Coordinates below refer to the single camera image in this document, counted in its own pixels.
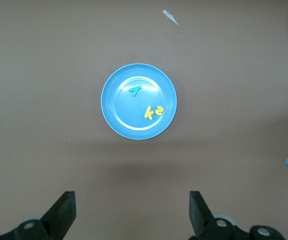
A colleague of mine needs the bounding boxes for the blue round plate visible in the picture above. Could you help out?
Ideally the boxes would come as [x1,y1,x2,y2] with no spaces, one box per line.
[100,63,178,141]

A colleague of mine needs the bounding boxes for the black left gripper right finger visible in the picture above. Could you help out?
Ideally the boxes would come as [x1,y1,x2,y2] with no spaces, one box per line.
[189,190,250,240]

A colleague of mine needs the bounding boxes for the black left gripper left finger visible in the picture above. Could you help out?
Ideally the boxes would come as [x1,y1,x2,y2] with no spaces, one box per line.
[0,190,77,240]

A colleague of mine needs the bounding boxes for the clear tape scrap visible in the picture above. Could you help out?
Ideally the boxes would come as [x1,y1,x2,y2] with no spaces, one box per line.
[162,9,180,26]

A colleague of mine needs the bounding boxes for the teal foam letter y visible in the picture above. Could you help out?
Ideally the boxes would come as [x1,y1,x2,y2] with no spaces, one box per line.
[128,85,142,98]

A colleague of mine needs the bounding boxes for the yellow foam letter k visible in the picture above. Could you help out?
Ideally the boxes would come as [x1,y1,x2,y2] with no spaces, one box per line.
[144,105,155,120]

